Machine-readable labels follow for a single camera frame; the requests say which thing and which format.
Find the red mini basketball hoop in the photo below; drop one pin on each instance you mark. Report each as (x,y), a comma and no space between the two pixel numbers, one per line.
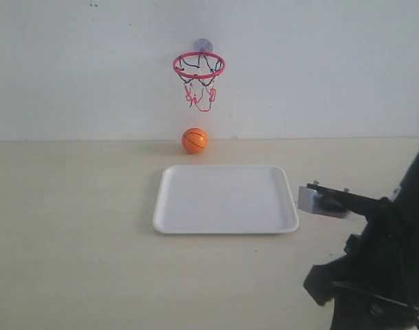
(198,72)

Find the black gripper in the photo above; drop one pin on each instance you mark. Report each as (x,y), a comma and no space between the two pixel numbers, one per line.
(375,285)

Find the white rectangular tray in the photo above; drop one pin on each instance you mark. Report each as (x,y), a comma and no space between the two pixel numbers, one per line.
(224,199)

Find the clear suction cup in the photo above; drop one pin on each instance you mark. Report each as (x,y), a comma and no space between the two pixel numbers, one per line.
(203,45)

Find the small orange basketball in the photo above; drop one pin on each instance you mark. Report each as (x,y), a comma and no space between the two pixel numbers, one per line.
(194,140)

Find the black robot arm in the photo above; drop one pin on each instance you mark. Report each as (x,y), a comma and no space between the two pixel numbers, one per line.
(417,168)

